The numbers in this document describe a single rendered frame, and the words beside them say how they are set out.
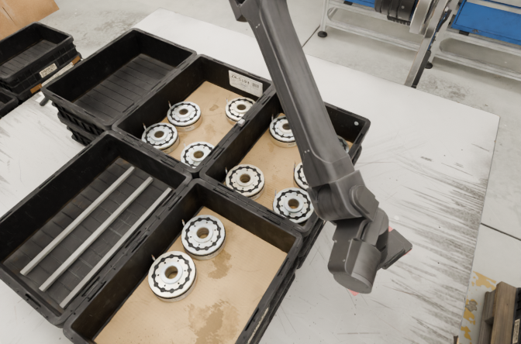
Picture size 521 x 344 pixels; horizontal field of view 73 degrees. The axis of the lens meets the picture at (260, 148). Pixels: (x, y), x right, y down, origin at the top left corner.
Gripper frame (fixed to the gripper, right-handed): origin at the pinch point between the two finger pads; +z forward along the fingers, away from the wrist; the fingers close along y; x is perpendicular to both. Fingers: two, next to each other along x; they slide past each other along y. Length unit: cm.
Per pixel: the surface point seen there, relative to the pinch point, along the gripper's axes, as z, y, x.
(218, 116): 0, -1, 65
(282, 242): 2.7, -9.8, 17.8
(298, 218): 4.2, -3.0, 21.3
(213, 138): 0, -7, 58
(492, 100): 114, 176, 71
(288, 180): 6.0, 2.7, 33.7
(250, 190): 1.1, -8.2, 34.2
